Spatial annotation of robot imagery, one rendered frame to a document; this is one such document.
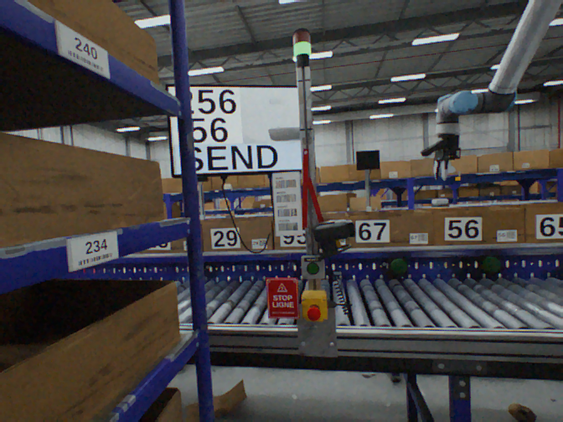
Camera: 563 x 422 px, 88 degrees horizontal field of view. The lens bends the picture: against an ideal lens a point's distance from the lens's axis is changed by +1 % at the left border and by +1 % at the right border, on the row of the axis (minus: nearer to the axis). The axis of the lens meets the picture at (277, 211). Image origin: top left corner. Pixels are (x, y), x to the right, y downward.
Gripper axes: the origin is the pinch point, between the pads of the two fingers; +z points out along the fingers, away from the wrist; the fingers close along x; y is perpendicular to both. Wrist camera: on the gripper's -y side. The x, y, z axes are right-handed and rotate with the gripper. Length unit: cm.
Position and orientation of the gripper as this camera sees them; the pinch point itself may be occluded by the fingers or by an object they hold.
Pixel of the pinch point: (439, 177)
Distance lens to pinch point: 160.1
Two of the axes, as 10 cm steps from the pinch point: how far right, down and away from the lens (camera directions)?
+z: 0.2, 9.9, 1.6
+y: 10.0, -0.3, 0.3
